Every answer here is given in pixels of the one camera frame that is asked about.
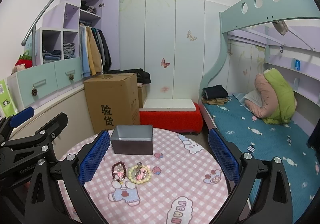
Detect dark red bead bracelet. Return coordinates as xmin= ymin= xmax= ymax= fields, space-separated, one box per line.
xmin=111 ymin=161 xmax=127 ymax=183

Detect pink charm keychain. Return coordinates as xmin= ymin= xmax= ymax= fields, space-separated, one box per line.
xmin=133 ymin=162 xmax=148 ymax=181

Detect green paper bag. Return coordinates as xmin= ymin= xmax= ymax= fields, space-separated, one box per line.
xmin=0 ymin=80 xmax=18 ymax=117

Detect teal bed mattress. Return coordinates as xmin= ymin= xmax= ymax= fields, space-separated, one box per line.
xmin=204 ymin=96 xmax=319 ymax=222

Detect mint drawer cabinet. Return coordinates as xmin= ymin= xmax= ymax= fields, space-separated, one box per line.
xmin=7 ymin=57 xmax=82 ymax=111

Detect pink checkered tablecloth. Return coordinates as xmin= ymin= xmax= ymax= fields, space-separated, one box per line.
xmin=56 ymin=127 xmax=230 ymax=224

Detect grey metal tin box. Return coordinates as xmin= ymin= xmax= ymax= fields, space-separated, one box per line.
xmin=111 ymin=125 xmax=153 ymax=155

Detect red strawberry plush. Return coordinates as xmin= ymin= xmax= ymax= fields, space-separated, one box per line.
xmin=11 ymin=50 xmax=33 ymax=74

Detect red covered bench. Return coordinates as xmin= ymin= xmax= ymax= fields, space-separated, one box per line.
xmin=139 ymin=103 xmax=203 ymax=135

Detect pink and green quilt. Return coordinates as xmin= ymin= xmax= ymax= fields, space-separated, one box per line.
xmin=244 ymin=68 xmax=297 ymax=125

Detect white pillow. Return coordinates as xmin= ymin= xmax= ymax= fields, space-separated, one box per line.
xmin=244 ymin=89 xmax=263 ymax=107

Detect large cardboard box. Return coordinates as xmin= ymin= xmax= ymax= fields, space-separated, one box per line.
xmin=84 ymin=73 xmax=140 ymax=134

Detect folded dark clothes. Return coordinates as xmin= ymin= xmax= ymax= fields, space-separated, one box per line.
xmin=201 ymin=84 xmax=229 ymax=106

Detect purple staircase shelf unit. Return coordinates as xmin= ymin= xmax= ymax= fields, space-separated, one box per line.
xmin=32 ymin=0 xmax=120 ymax=70

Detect white board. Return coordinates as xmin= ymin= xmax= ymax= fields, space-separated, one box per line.
xmin=140 ymin=99 xmax=196 ymax=112

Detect small cardboard box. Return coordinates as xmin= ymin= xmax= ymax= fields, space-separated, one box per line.
xmin=138 ymin=83 xmax=147 ymax=108

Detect hanging clothes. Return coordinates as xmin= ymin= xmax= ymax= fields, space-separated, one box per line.
xmin=79 ymin=23 xmax=112 ymax=78

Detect black bag on boxes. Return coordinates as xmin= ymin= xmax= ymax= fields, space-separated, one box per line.
xmin=107 ymin=68 xmax=151 ymax=84

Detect blue small box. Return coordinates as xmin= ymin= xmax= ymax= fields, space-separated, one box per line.
xmin=294 ymin=60 xmax=300 ymax=71

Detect white wardrobe panels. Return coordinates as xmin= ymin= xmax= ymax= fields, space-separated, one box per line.
xmin=119 ymin=0 xmax=228 ymax=102

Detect mint bunk bed frame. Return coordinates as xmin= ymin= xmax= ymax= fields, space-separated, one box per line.
xmin=200 ymin=0 xmax=319 ymax=90

